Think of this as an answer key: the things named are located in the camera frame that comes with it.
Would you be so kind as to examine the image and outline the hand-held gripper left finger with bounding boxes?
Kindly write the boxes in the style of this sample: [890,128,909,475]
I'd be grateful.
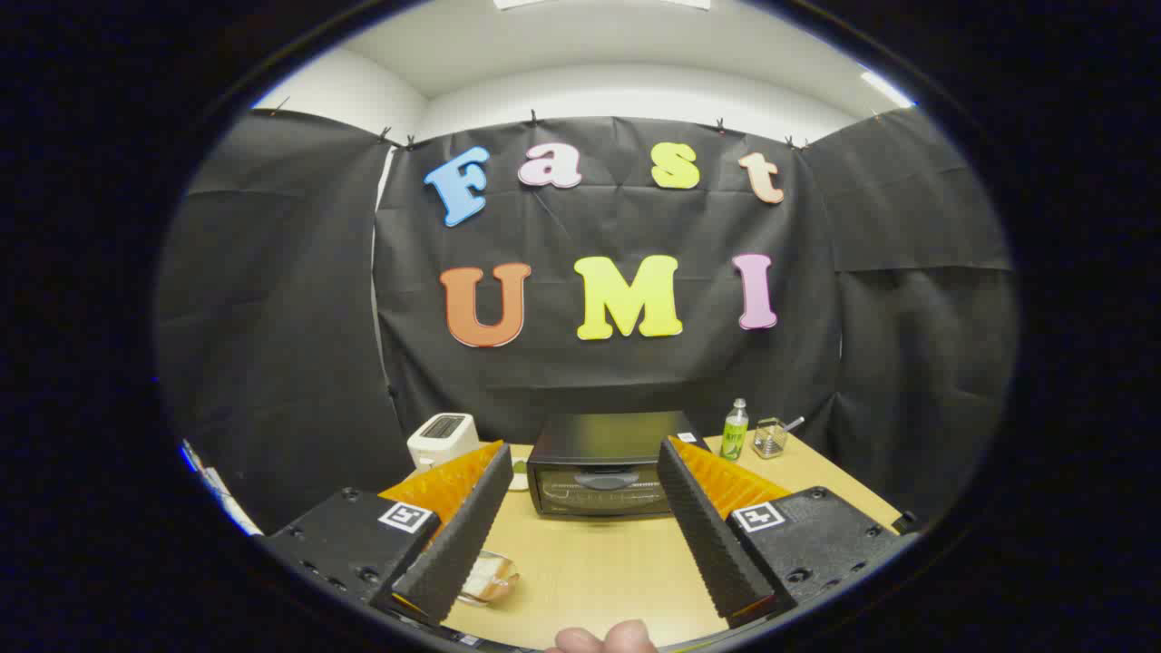
[259,442,515,627]

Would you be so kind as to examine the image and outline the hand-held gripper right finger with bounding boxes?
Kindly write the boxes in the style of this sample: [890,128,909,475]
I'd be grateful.
[657,436,919,629]

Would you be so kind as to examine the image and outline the lettuce sandwich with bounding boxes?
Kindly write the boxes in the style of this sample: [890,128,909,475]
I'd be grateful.
[463,553,520,603]

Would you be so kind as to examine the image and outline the black toaster oven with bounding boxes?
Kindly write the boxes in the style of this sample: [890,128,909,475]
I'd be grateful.
[526,412,710,519]

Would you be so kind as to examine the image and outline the white pop-up toaster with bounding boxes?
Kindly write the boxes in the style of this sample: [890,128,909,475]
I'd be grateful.
[407,413,480,471]

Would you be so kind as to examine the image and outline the white rectangular dish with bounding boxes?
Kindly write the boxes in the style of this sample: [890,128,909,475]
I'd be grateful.
[458,551,521,607]

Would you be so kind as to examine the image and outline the green label bottle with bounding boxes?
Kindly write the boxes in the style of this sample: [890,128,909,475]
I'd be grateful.
[721,398,750,462]

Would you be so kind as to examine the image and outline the blue and white papers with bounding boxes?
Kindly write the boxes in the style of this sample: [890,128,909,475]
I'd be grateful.
[180,440,264,538]

